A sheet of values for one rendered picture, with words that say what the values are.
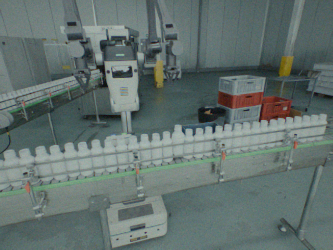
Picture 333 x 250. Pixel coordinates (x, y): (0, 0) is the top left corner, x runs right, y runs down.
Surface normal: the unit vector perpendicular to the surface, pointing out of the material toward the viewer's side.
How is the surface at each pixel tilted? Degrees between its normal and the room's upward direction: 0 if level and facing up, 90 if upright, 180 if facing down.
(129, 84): 90
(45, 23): 90
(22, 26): 90
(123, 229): 90
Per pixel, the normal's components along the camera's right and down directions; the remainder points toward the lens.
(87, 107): -0.06, 0.36
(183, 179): 0.25, 0.35
